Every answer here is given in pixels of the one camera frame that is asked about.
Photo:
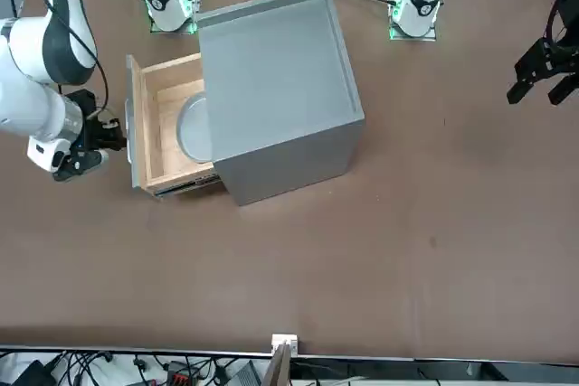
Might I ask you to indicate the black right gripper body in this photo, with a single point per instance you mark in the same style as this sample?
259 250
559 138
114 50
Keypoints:
89 133

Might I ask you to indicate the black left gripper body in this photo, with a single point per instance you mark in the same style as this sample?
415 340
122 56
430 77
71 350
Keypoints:
571 15

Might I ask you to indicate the light gray plate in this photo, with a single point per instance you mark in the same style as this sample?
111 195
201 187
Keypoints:
196 128

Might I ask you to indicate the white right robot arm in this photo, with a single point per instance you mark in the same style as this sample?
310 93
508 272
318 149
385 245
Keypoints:
27 101

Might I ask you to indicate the black white wrist attachment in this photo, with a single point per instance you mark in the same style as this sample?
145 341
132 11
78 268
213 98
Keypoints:
77 166

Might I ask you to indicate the gray steel cabinet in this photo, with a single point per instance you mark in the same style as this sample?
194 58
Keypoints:
271 65

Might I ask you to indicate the red black connector block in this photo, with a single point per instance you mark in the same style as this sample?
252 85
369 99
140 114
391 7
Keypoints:
181 374

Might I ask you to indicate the black box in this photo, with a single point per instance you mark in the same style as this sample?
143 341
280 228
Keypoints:
31 374

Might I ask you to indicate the gray power adapter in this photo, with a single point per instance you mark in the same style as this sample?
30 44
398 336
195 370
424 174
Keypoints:
246 374

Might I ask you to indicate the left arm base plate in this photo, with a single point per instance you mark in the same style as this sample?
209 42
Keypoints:
429 38

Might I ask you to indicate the aluminium profile post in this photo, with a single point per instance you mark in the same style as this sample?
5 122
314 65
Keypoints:
282 368

